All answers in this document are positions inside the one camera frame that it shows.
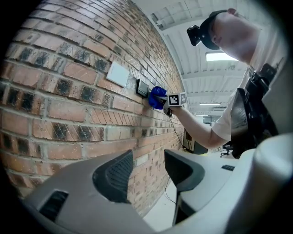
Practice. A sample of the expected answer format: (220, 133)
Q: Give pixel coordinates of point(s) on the long ceiling light strip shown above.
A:
(209, 104)

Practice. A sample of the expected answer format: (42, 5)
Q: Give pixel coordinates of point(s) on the white wall socket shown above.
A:
(142, 160)

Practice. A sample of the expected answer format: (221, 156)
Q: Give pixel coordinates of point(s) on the black head camera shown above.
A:
(194, 34)

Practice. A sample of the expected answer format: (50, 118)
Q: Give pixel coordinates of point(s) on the white wall plate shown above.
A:
(117, 74)

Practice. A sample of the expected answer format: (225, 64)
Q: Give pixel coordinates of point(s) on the black control panel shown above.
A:
(143, 88)

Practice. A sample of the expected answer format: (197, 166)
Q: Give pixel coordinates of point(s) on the white t-shirt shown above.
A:
(267, 50)

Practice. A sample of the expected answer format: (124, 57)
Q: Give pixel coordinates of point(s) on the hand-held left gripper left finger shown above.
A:
(82, 182)

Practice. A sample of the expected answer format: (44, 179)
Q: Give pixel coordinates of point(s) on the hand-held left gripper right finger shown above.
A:
(194, 182)

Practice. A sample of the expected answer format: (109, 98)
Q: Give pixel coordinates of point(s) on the blue cloth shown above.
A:
(155, 92)

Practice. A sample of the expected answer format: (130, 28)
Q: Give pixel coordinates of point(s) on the person's right forearm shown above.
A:
(194, 124)

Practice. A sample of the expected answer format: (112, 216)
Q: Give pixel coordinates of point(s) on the rectangular ceiling light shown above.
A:
(220, 56)

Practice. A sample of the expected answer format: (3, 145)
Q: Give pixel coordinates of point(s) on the person's head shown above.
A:
(238, 34)

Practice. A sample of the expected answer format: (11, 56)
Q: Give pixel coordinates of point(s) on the black cabinet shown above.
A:
(196, 146)

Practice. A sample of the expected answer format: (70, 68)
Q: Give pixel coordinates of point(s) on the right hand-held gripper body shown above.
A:
(175, 100)

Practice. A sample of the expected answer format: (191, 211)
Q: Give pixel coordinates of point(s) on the black chest harness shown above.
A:
(254, 114)

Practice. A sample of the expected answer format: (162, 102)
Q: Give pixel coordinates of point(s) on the black office chair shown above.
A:
(227, 149)

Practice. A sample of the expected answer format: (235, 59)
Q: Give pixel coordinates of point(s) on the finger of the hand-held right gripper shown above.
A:
(160, 99)

